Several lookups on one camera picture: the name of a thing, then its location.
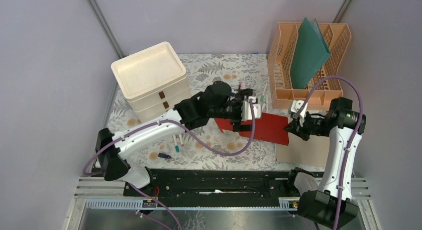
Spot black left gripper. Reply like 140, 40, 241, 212
209, 89, 255, 131

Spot red file folder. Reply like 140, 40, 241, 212
214, 113, 289, 146

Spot teal file folder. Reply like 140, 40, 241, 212
290, 17, 331, 89

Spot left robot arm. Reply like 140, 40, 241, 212
94, 81, 262, 196

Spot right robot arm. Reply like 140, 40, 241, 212
284, 97, 366, 230

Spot light green capped marker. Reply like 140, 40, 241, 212
260, 83, 268, 102

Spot beige file folder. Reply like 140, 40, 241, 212
275, 133, 329, 167

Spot peach plastic file organizer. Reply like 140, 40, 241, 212
267, 18, 351, 111

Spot purple capped white marker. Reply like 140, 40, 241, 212
179, 134, 184, 146

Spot cream drawer unit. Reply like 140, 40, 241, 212
111, 41, 192, 122

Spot dark blue ink bottle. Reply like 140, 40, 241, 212
158, 153, 172, 159

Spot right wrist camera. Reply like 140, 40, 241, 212
288, 100, 308, 119

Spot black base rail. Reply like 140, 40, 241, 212
140, 169, 300, 206

